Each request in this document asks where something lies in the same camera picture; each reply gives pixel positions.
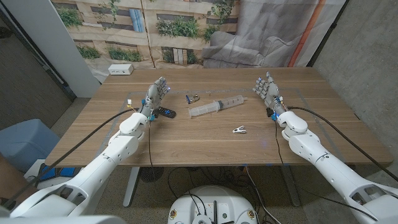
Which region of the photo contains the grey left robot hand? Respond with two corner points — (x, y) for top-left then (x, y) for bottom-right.
(139, 77), (171, 121)

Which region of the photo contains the grey table leg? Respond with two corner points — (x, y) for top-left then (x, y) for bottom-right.
(281, 165), (302, 208)

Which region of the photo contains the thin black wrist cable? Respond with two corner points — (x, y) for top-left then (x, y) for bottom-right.
(147, 119), (155, 170)
(274, 120), (379, 222)

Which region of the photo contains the printed fabric backdrop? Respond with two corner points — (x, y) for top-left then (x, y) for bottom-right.
(50, 0), (348, 84)

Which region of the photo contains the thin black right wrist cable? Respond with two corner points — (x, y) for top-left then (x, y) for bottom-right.
(274, 120), (379, 222)

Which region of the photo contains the black TV remote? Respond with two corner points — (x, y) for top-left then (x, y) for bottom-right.
(154, 106), (177, 119)

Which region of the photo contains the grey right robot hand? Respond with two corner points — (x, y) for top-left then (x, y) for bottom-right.
(252, 72), (289, 116)

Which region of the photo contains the white table leg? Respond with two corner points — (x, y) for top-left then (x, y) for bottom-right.
(123, 167), (141, 208)

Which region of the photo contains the grey floor cable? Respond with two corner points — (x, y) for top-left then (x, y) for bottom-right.
(244, 166), (282, 224)

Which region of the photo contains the blue grey upholstered seat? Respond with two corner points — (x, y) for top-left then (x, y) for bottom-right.
(0, 118), (60, 174)

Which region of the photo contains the white power strip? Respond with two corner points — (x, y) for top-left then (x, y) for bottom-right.
(108, 63), (134, 76)

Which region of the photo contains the large clear plastic syringe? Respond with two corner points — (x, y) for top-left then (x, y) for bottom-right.
(188, 95), (249, 118)

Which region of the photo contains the thin black left wrist cable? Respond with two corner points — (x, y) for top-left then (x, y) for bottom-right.
(147, 119), (155, 170)

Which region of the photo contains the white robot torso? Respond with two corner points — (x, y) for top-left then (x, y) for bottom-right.
(0, 215), (127, 224)

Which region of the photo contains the white partition panel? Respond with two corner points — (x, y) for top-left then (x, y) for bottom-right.
(1, 0), (102, 99)

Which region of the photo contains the black backdrop frame pole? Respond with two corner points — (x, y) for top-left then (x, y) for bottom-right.
(307, 0), (351, 68)

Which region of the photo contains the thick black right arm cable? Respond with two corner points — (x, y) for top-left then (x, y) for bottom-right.
(286, 106), (398, 183)

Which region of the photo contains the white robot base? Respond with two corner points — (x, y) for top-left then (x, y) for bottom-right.
(167, 185), (259, 224)

